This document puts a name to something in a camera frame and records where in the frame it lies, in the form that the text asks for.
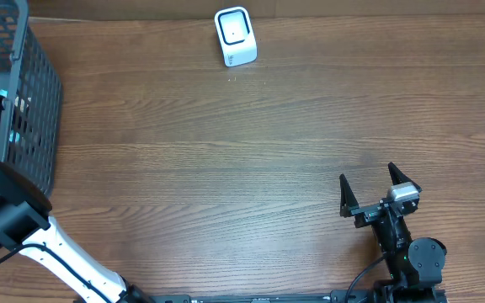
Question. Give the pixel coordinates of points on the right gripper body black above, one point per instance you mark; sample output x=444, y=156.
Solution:
x=367, y=215

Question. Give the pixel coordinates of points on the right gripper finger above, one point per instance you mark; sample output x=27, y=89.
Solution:
x=348, y=202
x=398, y=177

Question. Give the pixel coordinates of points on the teal tissue packet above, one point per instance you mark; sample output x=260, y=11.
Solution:
x=21, y=106

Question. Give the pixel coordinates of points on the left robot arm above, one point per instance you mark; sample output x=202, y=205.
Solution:
x=26, y=227

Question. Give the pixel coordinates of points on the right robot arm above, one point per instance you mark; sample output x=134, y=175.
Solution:
x=415, y=265

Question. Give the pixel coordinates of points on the white barcode scanner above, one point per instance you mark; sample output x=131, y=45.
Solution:
x=236, y=36

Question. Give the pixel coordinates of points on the grey plastic mesh basket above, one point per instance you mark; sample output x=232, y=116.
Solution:
x=26, y=72

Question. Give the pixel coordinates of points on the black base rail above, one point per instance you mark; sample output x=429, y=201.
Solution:
x=259, y=298

